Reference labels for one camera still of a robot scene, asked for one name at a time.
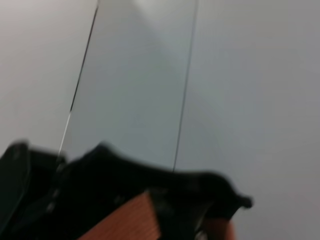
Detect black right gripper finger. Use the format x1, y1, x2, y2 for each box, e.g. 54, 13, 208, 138
0, 141, 67, 240
147, 187, 216, 240

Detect black food bag orange handles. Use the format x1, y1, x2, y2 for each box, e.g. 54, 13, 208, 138
57, 141, 254, 240

